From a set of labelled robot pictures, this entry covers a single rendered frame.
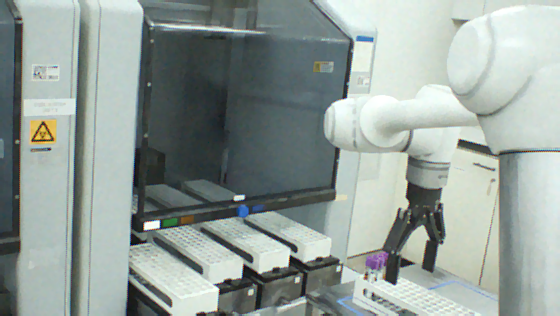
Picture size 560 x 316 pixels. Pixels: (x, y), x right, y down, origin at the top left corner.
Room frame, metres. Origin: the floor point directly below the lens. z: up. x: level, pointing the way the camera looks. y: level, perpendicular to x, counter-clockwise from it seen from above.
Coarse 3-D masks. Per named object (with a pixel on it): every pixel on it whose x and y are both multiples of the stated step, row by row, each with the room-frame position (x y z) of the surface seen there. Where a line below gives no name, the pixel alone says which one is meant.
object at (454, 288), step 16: (400, 272) 1.60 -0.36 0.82; (416, 272) 1.61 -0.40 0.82; (448, 272) 1.63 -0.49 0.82; (336, 288) 1.45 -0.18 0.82; (352, 288) 1.46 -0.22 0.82; (432, 288) 1.51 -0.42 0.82; (448, 288) 1.52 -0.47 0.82; (464, 288) 1.53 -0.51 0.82; (480, 288) 1.54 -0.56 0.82; (320, 304) 1.37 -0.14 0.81; (336, 304) 1.36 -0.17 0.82; (352, 304) 1.37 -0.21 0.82; (464, 304) 1.44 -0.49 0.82; (480, 304) 1.44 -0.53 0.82; (496, 304) 1.45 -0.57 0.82
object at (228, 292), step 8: (136, 240) 1.64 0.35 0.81; (224, 280) 1.42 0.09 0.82; (232, 280) 1.44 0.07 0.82; (240, 280) 1.45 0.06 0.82; (248, 280) 1.45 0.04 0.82; (224, 288) 1.39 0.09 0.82; (232, 288) 1.41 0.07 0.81; (240, 288) 1.42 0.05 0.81; (248, 288) 1.43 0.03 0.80; (256, 288) 1.45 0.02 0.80; (224, 296) 1.38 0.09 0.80; (232, 296) 1.40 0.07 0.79; (240, 296) 1.42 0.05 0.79; (248, 296) 1.43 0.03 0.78; (256, 296) 1.45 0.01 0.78; (224, 304) 1.39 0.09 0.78; (232, 304) 1.40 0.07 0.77; (240, 304) 1.42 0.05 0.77; (248, 304) 1.44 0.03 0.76; (232, 312) 1.40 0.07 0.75; (240, 312) 1.42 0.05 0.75; (248, 312) 1.44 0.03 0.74
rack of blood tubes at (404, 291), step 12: (360, 276) 1.40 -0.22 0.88; (360, 288) 1.37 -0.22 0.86; (372, 288) 1.35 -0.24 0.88; (384, 288) 1.35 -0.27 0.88; (396, 288) 1.35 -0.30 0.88; (408, 288) 1.36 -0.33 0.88; (420, 288) 1.36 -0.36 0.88; (372, 300) 1.36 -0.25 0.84; (384, 300) 1.36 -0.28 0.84; (396, 300) 1.30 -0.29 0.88; (408, 300) 1.30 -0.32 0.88; (420, 300) 1.30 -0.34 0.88; (432, 300) 1.30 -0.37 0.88; (444, 300) 1.32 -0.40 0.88; (396, 312) 1.31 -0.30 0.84; (408, 312) 1.34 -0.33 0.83; (420, 312) 1.25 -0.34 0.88; (432, 312) 1.25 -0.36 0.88; (444, 312) 1.25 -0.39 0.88; (456, 312) 1.26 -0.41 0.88; (468, 312) 1.26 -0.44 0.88
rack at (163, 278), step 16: (144, 256) 1.42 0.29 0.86; (160, 256) 1.42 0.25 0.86; (128, 272) 1.39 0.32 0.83; (144, 272) 1.33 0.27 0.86; (160, 272) 1.34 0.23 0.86; (176, 272) 1.35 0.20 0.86; (192, 272) 1.35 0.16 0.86; (144, 288) 1.32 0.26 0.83; (160, 288) 1.27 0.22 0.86; (176, 288) 1.26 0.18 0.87; (192, 288) 1.28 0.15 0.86; (208, 288) 1.29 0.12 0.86; (160, 304) 1.27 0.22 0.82; (176, 304) 1.23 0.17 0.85; (192, 304) 1.24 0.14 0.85; (208, 304) 1.26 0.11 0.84
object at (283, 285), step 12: (252, 276) 1.51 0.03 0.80; (264, 276) 1.48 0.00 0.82; (276, 276) 1.50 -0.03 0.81; (288, 276) 1.52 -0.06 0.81; (300, 276) 1.55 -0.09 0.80; (264, 288) 1.47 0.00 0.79; (276, 288) 1.49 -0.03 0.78; (288, 288) 1.52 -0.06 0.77; (300, 288) 1.55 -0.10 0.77; (264, 300) 1.47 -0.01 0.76; (276, 300) 1.50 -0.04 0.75; (288, 300) 1.53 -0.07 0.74; (276, 312) 1.44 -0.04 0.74
